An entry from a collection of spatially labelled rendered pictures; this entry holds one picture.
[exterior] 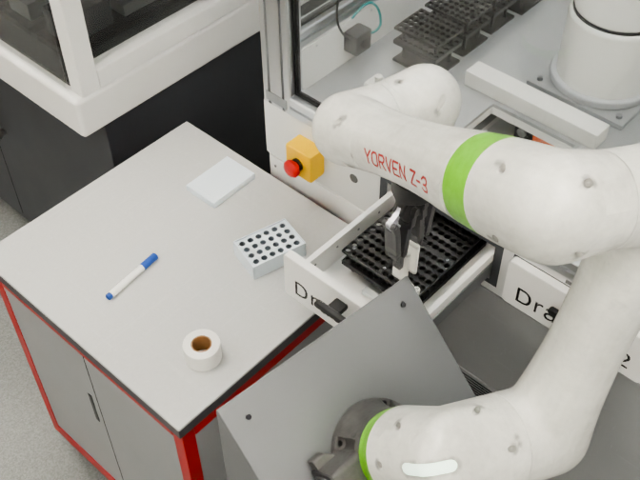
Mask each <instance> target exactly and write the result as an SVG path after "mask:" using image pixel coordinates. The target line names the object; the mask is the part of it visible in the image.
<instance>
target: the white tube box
mask: <svg viewBox="0 0 640 480"><path fill-rule="evenodd" d="M233 250H234V254H235V256H236V257H237V258H238V260H239V261H240V262H241V264H242V265H243V266H244V267H245V269H246V270H247V271H248V273H249V274H250V276H251V277H252V278H253V279H254V280H255V279H257V278H259V277H261V276H263V275H265V274H267V273H269V272H272V271H274V270H277V269H279V268H281V267H283V266H284V254H286V253H287V252H288V251H289V250H293V251H294V252H296V253H297V254H299V255H300V256H301V257H303V256H305V255H307V250H306V242H305V241H304V240H303V239H302V237H301V236H300V235H299V234H298V233H297V232H296V230H295V229H294V228H293V227H292V226H291V224H290V223H289V222H288V221H287V220H286V218H284V219H282V220H280V221H277V222H275V223H273V224H271V225H269V226H266V227H264V228H262V229H260V230H257V231H255V232H253V233H251V234H248V235H246V236H244V237H242V238H240V239H237V240H235V241H233Z"/></svg>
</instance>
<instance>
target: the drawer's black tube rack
mask: <svg viewBox="0 0 640 480"><path fill-rule="evenodd" d="M392 211H393V208H392V209H390V210H389V211H388V212H387V213H385V214H384V215H383V216H382V217H380V218H379V219H378V220H377V221H376V222H374V223H373V224H372V225H371V226H370V227H368V228H367V229H366V230H365V231H363V232H362V233H361V234H360V235H359V236H357V237H356V238H355V239H354V240H353V241H351V242H350V243H349V245H350V246H352V248H353V249H354V250H358V251H360V252H361V253H363V254H365V255H366V256H368V258H370V259H371V260H373V261H374V262H376V263H377V264H379V265H380V266H382V267H383V269H387V270H389V271H390V272H392V268H393V259H392V258H390V257H389V256H387V255H386V250H385V228H384V227H383V225H381V226H377V225H376V224H377V223H380V224H382V221H383V220H384V219H385V218H384V217H388V218H391V217H392V214H390V212H392ZM370 229H375V230H370ZM365 233H368V234H369V235H368V236H366V235H365ZM359 238H362V239H363V241H359V240H358V239H359ZM424 240H426V241H427V244H426V245H425V246H424V247H423V246H421V245H420V251H419V258H418V266H417V273H416V274H412V273H411V272H409V274H408V278H409V279H410V281H411V282H412V284H413V286H414V287H418V288H419V289H420V291H421V292H423V293H422V295H421V296H420V299H421V300H422V302H423V304H424V303H425V302H426V301H428V300H429V299H430V298H431V297H432V296H433V295H434V294H435V293H436V292H437V291H438V290H439V289H440V288H441V287H443V286H444V285H445V284H446V283H447V282H448V281H449V280H450V279H451V278H452V276H453V275H454V274H455V273H456V272H458V271H460V269H462V268H463V267H464V266H465V265H466V264H467V263H468V262H469V260H471V258H473V257H474V256H475V255H476V254H477V253H478V252H479V251H480V250H481V249H482V248H484V247H485V246H486V245H487V242H486V241H484V240H483V239H481V238H479V237H478V236H476V235H474V234H473V233H471V232H469V231H468V230H465V229H464V228H462V227H460V226H458V225H457V224H455V223H453V222H452V221H451V220H449V219H448V218H446V217H444V216H443V215H441V214H439V213H438V212H435V213H434V216H433V220H432V224H431V229H430V234H429V235H428V236H426V235H425V236H424ZM352 244H356V245H357V246H353V245H352ZM342 264H343V265H344V266H346V267H347V268H349V269H350V270H351V271H352V272H355V273H357V274H358V275H360V276H361V277H363V278H364V279H366V280H367V281H369V282H370V283H372V284H373V285H374V286H375V287H377V288H378V289H380V290H381V291H385V290H387V289H388V288H390V287H391V286H392V285H391V284H390V283H388V282H387V281H385V280H384V279H382V278H381V277H379V276H378V275H376V274H375V273H373V272H372V271H370V270H368V269H367V268H365V267H364V266H362V265H361V264H359V263H358V262H356V261H355V260H353V259H351V258H350V257H348V256H346V257H345V258H344V259H342ZM381 271H382V270H381Z"/></svg>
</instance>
